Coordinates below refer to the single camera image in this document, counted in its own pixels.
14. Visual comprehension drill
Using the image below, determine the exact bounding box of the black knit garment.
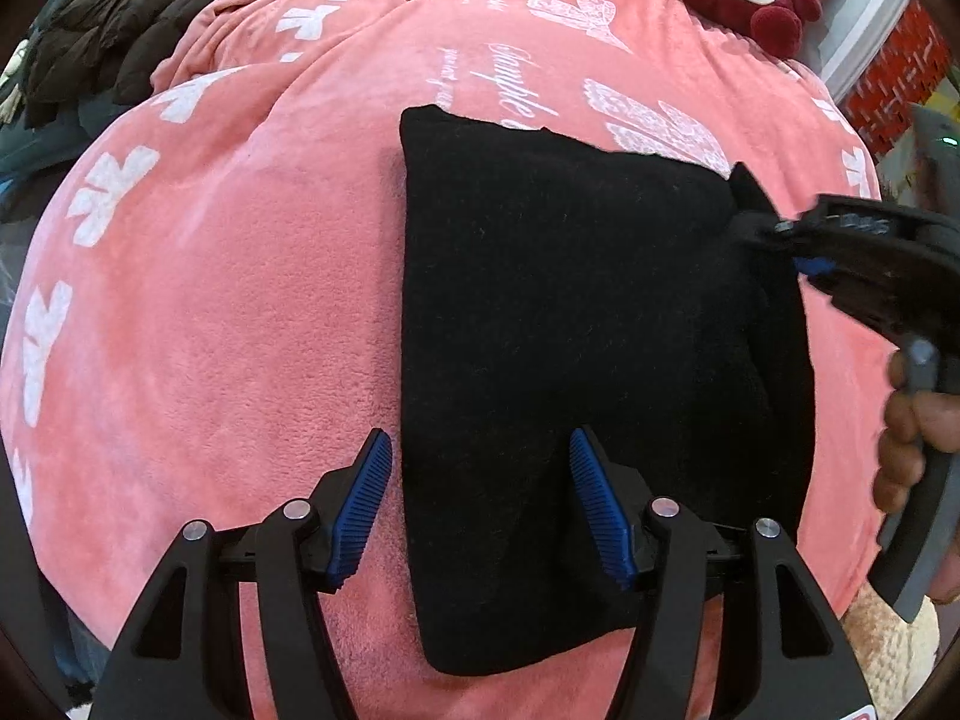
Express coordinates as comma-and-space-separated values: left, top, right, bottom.
398, 106, 815, 676

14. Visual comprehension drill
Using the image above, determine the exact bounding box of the person's right hand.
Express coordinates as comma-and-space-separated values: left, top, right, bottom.
872, 353, 960, 515

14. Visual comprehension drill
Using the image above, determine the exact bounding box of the cream fleece sleeve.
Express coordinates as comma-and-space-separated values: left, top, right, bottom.
841, 583, 940, 720

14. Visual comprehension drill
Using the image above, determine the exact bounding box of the pink plush blanket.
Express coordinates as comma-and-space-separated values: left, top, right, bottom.
2, 0, 889, 718

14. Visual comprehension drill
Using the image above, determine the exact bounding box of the dark brown quilted jacket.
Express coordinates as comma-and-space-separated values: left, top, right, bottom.
14, 0, 213, 128

